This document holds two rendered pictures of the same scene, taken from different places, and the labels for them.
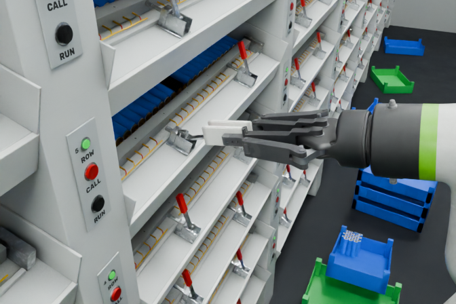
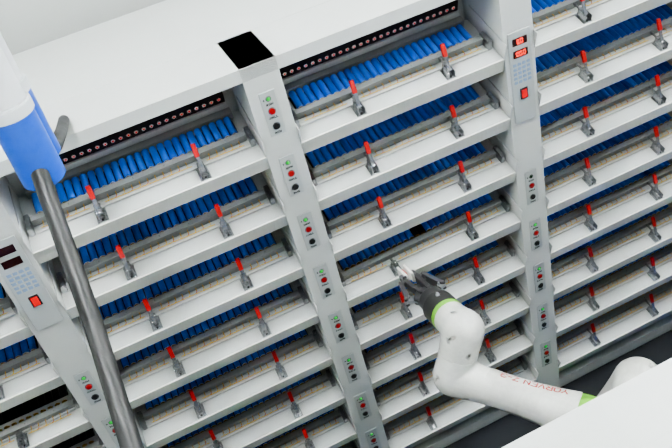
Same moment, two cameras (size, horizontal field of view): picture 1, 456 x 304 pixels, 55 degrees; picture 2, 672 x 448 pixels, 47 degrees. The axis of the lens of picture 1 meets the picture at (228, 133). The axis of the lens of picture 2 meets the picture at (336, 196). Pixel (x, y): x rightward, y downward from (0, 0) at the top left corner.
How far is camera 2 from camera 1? 181 cm
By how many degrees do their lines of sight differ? 43
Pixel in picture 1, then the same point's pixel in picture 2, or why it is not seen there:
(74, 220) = (316, 294)
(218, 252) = not seen: hidden behind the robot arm
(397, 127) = (429, 304)
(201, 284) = (428, 347)
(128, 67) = (348, 243)
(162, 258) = (385, 321)
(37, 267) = (308, 304)
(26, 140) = (298, 269)
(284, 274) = (585, 387)
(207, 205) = not seen: hidden behind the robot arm
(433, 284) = not seen: outside the picture
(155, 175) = (373, 282)
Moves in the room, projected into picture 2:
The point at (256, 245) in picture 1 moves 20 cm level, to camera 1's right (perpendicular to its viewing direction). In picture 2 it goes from (518, 345) to (569, 368)
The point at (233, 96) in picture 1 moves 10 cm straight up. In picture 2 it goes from (454, 244) to (450, 219)
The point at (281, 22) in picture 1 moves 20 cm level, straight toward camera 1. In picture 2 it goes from (518, 197) to (473, 231)
